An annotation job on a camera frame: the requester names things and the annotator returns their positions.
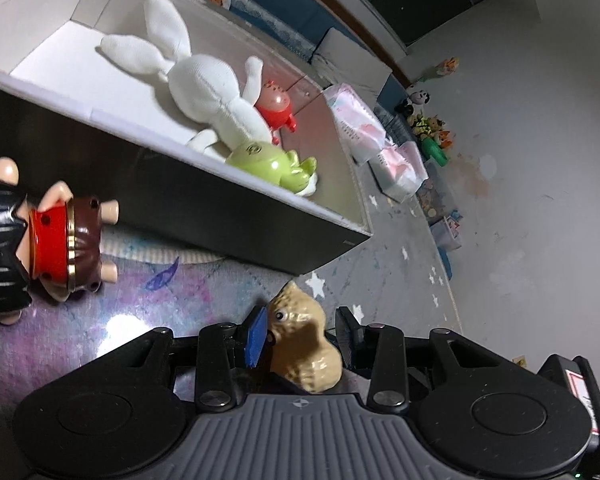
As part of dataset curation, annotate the black haired doll figure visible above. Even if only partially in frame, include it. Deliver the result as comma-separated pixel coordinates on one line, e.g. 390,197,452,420
0,157,120,325

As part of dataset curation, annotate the beige peanut toy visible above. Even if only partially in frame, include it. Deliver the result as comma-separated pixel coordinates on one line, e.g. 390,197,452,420
268,281,342,394

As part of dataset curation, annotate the grey star patterned mat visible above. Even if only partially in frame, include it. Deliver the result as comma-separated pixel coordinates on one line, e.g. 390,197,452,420
0,167,460,479

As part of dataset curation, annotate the red round toy figure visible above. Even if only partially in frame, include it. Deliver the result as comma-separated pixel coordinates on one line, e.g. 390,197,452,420
254,80,297,145

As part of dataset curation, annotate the panda plush toy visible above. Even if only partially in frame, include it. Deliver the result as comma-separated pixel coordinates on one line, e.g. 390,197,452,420
394,90,430,118

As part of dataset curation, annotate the orange fox plush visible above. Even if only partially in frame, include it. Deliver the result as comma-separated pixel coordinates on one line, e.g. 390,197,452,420
434,130,455,150

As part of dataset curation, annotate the grey cushion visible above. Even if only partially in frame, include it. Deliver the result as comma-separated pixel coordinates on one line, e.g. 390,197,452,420
311,27,391,102

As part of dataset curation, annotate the yellow green plush toy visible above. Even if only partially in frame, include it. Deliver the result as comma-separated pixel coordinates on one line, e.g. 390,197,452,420
410,114,445,140

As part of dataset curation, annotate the colourful storage box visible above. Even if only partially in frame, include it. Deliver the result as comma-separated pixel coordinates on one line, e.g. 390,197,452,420
417,172,463,252

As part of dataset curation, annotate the green frog toy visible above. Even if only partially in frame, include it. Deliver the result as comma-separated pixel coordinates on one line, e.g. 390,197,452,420
225,141,317,196

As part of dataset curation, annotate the white plush rabbit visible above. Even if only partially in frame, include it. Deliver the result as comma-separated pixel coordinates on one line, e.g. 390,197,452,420
100,0,273,154

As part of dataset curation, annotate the white cardboard box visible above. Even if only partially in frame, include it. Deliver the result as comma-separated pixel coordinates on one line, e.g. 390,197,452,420
0,0,372,274

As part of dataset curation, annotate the wall hanging doll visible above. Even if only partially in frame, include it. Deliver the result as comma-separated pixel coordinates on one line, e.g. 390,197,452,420
417,56,460,82

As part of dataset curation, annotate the blue sofa bed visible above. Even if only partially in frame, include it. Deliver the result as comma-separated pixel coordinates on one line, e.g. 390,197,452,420
229,0,406,142

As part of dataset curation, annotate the pink white tissue pack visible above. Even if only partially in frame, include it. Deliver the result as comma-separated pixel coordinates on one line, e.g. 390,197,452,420
323,84,387,165

